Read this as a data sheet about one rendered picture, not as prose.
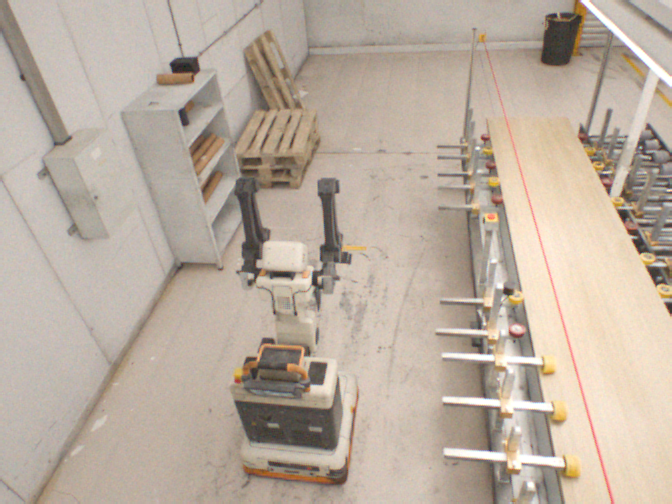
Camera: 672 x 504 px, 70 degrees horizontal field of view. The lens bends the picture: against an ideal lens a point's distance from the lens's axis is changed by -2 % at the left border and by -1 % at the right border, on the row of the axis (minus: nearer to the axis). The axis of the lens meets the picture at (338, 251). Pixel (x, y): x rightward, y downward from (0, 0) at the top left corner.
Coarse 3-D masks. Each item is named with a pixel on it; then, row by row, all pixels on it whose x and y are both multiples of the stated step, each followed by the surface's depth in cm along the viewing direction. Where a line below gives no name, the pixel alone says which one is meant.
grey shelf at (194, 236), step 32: (160, 96) 376; (192, 96) 377; (128, 128) 367; (160, 128) 363; (192, 128) 396; (224, 128) 455; (160, 160) 381; (224, 160) 477; (160, 192) 401; (192, 192) 396; (224, 192) 456; (192, 224) 418; (224, 224) 482; (192, 256) 443
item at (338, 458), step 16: (352, 384) 307; (352, 400) 300; (352, 416) 295; (352, 432) 295; (240, 448) 280; (256, 448) 277; (272, 448) 276; (288, 448) 275; (304, 448) 275; (320, 448) 274; (336, 448) 273; (256, 464) 279; (336, 464) 267; (304, 480) 281; (320, 480) 278; (336, 480) 276
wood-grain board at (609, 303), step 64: (512, 128) 430; (512, 192) 351; (576, 192) 345; (576, 256) 292; (576, 320) 253; (640, 320) 249; (576, 384) 223; (640, 384) 220; (576, 448) 199; (640, 448) 197
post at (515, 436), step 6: (516, 426) 187; (510, 432) 190; (516, 432) 186; (510, 438) 190; (516, 438) 187; (510, 444) 191; (516, 444) 190; (510, 450) 193; (516, 450) 193; (504, 468) 203; (504, 474) 206; (504, 480) 209
